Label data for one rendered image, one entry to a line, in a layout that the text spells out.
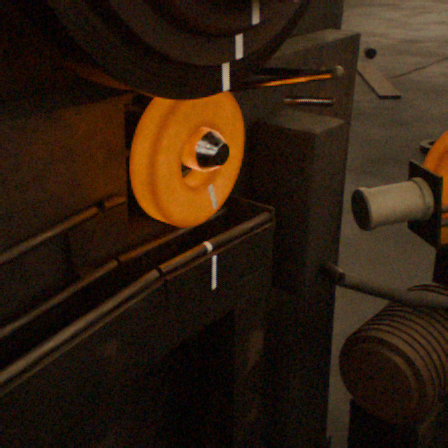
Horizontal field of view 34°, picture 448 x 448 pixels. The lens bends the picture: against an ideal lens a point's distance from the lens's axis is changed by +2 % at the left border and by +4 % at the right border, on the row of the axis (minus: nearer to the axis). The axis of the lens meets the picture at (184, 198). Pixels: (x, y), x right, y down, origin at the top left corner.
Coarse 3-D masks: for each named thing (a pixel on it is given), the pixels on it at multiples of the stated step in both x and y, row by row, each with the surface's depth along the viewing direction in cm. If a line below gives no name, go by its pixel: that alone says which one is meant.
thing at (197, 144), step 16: (128, 112) 79; (128, 128) 78; (208, 128) 74; (128, 144) 79; (192, 144) 72; (208, 144) 72; (224, 144) 72; (192, 160) 73; (208, 160) 72; (224, 160) 73
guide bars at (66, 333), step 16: (256, 224) 84; (208, 240) 78; (224, 240) 80; (192, 256) 76; (160, 272) 73; (128, 288) 70; (144, 288) 71; (112, 304) 68; (80, 320) 66; (96, 320) 67; (64, 336) 64; (32, 352) 62; (48, 352) 63; (16, 368) 61; (0, 384) 60
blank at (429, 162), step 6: (444, 132) 100; (444, 138) 99; (438, 144) 99; (444, 144) 98; (432, 150) 100; (438, 150) 99; (444, 150) 98; (432, 156) 99; (438, 156) 98; (444, 156) 98; (426, 162) 100; (432, 162) 99; (438, 162) 98; (444, 162) 98; (432, 168) 99; (438, 168) 98; (444, 168) 98; (444, 174) 99; (444, 180) 99; (444, 186) 99; (444, 192) 100; (444, 198) 100; (444, 216) 101
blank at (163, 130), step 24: (216, 96) 74; (144, 120) 70; (168, 120) 69; (192, 120) 72; (216, 120) 75; (240, 120) 78; (144, 144) 70; (168, 144) 70; (240, 144) 80; (144, 168) 70; (168, 168) 71; (216, 168) 77; (144, 192) 71; (168, 192) 72; (192, 192) 75; (216, 192) 78; (168, 216) 73; (192, 216) 76
